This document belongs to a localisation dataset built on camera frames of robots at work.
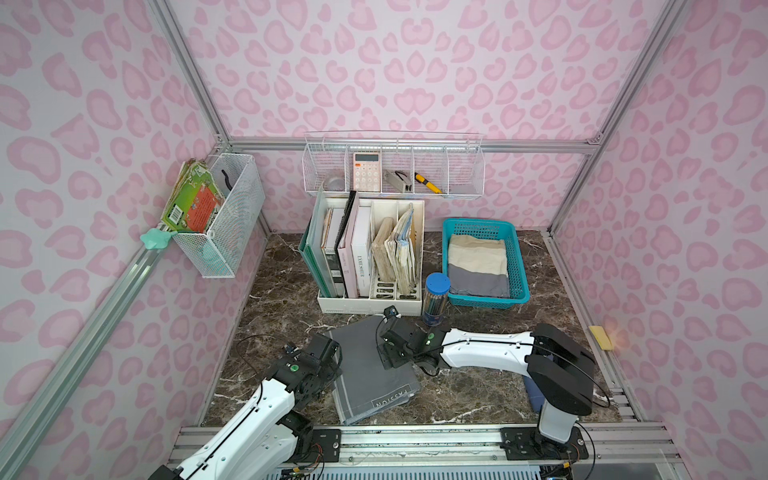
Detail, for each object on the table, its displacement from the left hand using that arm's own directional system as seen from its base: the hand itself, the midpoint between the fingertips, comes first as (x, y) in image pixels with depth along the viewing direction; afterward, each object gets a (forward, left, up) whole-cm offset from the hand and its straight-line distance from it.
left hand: (326, 372), depth 82 cm
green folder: (+22, +2, +26) cm, 34 cm away
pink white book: (+27, -8, +20) cm, 34 cm away
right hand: (+7, -18, +1) cm, 19 cm away
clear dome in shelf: (+51, 0, +24) cm, 57 cm away
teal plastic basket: (+33, -59, +6) cm, 68 cm away
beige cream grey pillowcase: (+34, -47, +3) cm, 58 cm away
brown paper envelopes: (+27, -19, +20) cm, 38 cm away
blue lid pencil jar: (+16, -30, +14) cm, 37 cm away
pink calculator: (+54, -10, +28) cm, 62 cm away
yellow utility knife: (+53, -30, +23) cm, 65 cm away
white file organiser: (+27, -15, -3) cm, 31 cm away
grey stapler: (+53, -20, +24) cm, 62 cm away
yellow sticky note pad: (+13, -85, -7) cm, 86 cm away
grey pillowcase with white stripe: (-4, -11, 0) cm, 12 cm away
